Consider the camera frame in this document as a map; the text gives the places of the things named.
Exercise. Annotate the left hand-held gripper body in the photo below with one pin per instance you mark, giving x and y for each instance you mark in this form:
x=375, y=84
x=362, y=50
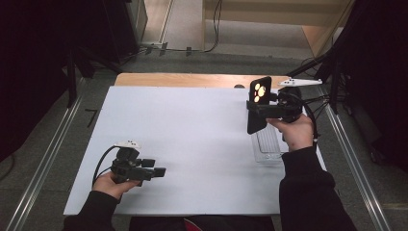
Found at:
x=126, y=170

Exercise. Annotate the white board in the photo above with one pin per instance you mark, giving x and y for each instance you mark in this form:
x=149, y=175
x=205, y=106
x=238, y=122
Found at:
x=192, y=128

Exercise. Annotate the black smartphone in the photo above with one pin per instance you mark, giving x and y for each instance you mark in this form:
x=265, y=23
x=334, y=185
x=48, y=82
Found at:
x=260, y=91

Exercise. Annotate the wooden table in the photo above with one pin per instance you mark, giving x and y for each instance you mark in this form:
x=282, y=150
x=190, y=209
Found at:
x=192, y=80

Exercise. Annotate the black stand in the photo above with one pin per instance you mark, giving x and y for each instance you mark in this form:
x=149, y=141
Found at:
x=333, y=64
x=72, y=80

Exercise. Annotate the red cloth patch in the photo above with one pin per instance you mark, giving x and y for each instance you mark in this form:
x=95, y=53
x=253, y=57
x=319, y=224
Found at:
x=194, y=225

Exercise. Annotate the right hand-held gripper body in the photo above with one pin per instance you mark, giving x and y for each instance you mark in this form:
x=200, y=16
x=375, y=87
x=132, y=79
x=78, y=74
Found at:
x=290, y=106

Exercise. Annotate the dark cabinet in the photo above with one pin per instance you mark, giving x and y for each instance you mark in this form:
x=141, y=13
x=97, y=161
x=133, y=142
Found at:
x=128, y=25

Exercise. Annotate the black curtain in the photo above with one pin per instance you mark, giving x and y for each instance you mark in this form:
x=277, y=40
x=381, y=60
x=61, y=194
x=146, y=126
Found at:
x=29, y=64
x=381, y=80

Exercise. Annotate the person's left hand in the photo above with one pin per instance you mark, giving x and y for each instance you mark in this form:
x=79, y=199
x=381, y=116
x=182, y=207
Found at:
x=107, y=186

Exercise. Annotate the person's right hand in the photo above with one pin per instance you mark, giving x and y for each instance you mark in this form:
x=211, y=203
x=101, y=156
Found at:
x=300, y=134

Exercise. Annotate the light wooden furniture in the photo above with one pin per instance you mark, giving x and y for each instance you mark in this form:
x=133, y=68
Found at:
x=272, y=16

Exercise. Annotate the clear plastic tray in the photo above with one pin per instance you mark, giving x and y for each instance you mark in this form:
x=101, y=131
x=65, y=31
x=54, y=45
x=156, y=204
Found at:
x=267, y=144

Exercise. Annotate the metal floor rail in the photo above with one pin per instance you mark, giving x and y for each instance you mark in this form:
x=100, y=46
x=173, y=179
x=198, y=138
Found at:
x=356, y=160
x=45, y=160

